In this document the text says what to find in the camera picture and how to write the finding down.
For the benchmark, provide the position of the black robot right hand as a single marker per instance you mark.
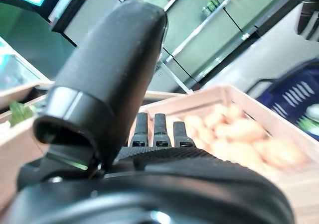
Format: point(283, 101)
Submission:
point(310, 12)

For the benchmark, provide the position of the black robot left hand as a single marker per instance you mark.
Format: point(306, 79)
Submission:
point(112, 72)

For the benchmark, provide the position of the blue plastic shopping basket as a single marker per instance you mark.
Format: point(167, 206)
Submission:
point(309, 77)

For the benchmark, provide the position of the napa cabbage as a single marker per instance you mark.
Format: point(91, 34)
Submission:
point(312, 110)

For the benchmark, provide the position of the light wooden slatted crate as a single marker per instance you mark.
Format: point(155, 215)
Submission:
point(211, 94)
point(20, 90)
point(15, 159)

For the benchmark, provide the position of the black glass shelf unit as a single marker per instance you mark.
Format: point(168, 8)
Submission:
point(214, 42)

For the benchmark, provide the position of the brown potato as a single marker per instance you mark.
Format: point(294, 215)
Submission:
point(281, 151)
point(219, 113)
point(239, 130)

